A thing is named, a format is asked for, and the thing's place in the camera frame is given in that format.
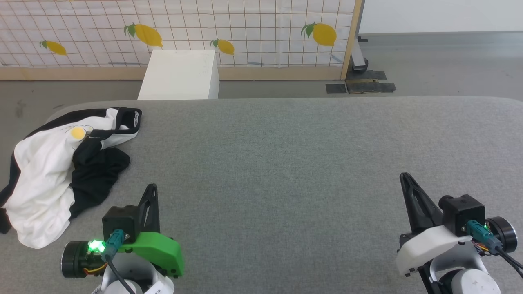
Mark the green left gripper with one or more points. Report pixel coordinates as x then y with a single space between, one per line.
157 251

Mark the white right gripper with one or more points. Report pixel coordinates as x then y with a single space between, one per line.
429 245

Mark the black and white raglan shirt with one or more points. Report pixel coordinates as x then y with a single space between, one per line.
41 188

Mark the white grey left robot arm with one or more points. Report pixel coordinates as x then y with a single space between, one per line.
130 273

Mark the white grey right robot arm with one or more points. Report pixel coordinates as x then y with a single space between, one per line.
470 277

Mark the small black tape patch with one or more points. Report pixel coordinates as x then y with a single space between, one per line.
336 88

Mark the metal screen foot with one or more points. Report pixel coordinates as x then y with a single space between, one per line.
358 59

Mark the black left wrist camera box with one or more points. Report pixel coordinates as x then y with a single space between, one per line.
120 222

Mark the white box pedestal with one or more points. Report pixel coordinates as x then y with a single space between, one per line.
179 75

